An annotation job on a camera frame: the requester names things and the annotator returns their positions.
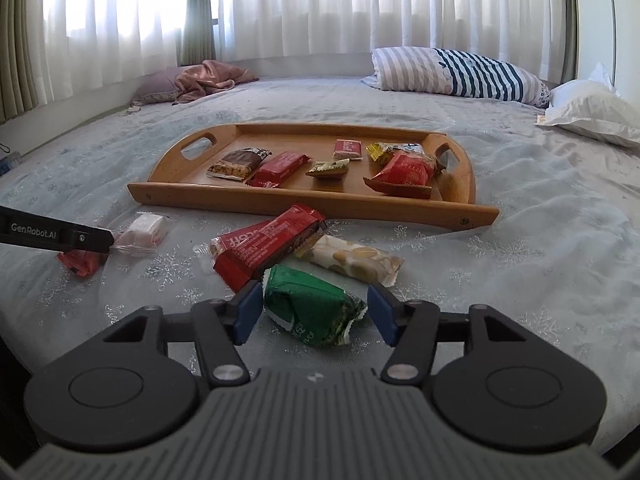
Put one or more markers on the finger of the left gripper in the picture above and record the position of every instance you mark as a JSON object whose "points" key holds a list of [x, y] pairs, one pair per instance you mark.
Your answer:
{"points": [[87, 239]]}

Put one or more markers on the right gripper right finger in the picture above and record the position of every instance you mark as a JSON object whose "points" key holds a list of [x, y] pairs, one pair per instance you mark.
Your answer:
{"points": [[410, 328]]}

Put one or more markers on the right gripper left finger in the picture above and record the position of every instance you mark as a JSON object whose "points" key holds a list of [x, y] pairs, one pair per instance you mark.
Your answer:
{"points": [[219, 326]]}

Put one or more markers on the clear red-bottom snack packet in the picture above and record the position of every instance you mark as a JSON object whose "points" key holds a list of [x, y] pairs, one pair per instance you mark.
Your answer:
{"points": [[83, 264]]}

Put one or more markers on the clear white candy packet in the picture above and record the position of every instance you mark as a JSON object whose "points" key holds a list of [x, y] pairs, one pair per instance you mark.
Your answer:
{"points": [[143, 235]]}

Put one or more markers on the long red wafer bar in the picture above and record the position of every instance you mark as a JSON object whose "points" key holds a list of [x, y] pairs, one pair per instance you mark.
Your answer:
{"points": [[245, 254]]}

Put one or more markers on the cream nougat snack packet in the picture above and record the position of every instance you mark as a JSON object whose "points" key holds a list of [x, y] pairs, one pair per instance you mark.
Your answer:
{"points": [[363, 263]]}

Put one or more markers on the green snack packet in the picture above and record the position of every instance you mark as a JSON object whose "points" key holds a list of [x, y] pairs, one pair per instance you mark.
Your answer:
{"points": [[313, 311]]}

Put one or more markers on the large red peanut bag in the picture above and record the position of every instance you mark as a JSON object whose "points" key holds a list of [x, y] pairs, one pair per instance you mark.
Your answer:
{"points": [[406, 175]]}

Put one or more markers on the brown peanut snack packet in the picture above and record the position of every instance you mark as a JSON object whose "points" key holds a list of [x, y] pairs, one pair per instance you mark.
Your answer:
{"points": [[238, 165]]}

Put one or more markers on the yellow snack packet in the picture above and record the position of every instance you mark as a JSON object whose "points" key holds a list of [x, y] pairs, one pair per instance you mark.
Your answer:
{"points": [[382, 152]]}

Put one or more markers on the gold foil snack packet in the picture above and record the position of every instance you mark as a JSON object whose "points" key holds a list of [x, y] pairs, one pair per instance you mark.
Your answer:
{"points": [[331, 169]]}

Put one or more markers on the small red Biscoff packet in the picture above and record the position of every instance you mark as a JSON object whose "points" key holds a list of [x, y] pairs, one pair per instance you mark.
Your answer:
{"points": [[347, 149]]}

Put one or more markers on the wooden serving tray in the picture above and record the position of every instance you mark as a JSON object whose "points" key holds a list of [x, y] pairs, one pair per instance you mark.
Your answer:
{"points": [[179, 178]]}

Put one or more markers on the purple pillow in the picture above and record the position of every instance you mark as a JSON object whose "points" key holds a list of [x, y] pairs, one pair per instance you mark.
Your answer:
{"points": [[158, 88]]}

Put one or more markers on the blue snowflake bedspread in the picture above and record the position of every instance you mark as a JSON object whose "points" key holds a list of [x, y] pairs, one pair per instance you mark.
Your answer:
{"points": [[562, 258]]}

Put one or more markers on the pink crumpled cloth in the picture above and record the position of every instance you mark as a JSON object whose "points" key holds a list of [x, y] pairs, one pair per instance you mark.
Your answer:
{"points": [[209, 77]]}

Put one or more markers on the white curtain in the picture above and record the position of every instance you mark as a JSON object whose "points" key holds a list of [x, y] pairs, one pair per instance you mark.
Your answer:
{"points": [[82, 45]]}

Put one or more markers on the green curtain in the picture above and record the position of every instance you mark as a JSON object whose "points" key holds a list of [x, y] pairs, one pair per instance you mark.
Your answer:
{"points": [[197, 43]]}

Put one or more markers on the striped pillow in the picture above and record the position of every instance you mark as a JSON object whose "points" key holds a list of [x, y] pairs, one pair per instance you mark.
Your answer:
{"points": [[454, 73]]}

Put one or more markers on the white pillow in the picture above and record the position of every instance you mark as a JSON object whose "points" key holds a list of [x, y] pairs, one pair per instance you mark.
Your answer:
{"points": [[593, 108]]}

